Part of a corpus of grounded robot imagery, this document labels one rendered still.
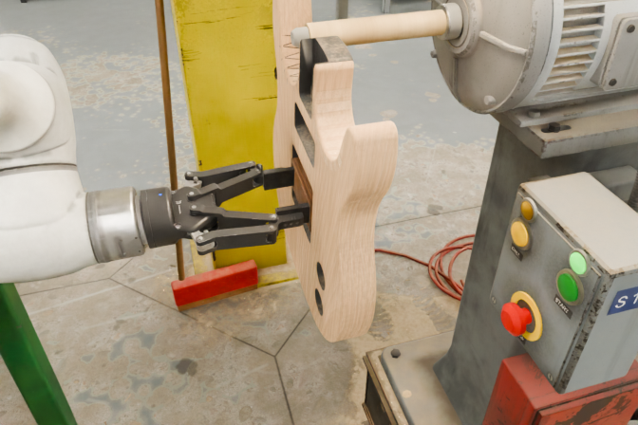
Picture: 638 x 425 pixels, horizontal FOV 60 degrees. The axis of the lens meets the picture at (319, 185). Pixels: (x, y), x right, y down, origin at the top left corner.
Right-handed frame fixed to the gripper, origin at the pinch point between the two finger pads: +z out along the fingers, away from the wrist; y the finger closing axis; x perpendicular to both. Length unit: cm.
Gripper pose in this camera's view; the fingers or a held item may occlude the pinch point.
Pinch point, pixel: (298, 194)
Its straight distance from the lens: 74.8
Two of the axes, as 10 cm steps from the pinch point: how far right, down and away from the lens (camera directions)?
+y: 2.8, 6.5, -7.1
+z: 9.6, -1.6, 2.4
